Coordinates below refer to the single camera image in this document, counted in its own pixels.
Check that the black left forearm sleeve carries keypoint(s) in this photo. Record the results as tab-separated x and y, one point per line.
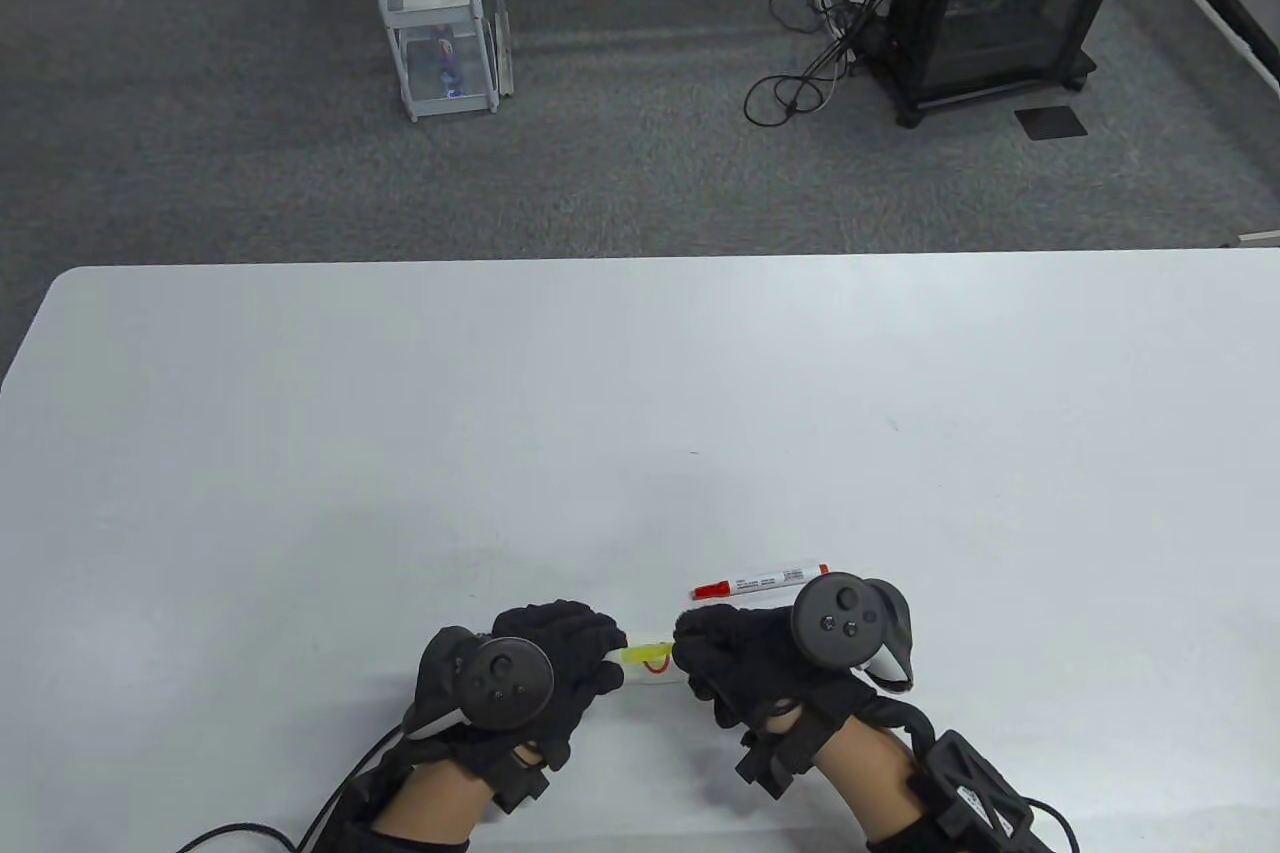
360	818

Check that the person's right hand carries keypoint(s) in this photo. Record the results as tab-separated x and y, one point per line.
750	663

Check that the black right forearm tracker box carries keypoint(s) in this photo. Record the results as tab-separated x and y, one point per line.
975	793

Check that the person's left hand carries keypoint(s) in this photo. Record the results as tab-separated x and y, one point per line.
575	663

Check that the red and white whiteboard marker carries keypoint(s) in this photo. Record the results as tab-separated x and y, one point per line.
760	582

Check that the black square floor plate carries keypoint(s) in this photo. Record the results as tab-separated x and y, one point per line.
1051	123

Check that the dark grey left hand controller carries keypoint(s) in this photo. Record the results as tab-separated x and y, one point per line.
495	678

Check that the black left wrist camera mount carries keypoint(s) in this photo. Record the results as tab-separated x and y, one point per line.
520	778

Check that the lined paper strip heart outline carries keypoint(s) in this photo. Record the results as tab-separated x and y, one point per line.
650	668

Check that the yellow glitter glue pen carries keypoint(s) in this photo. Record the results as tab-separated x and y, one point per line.
645	656

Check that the person's left forearm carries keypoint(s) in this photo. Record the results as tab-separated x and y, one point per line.
435	798

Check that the person's right forearm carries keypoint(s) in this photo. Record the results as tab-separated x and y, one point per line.
870	773

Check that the white floor rail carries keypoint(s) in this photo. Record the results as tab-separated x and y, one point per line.
1200	3

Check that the grey white right hand controller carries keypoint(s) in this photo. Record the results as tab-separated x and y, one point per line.
850	628

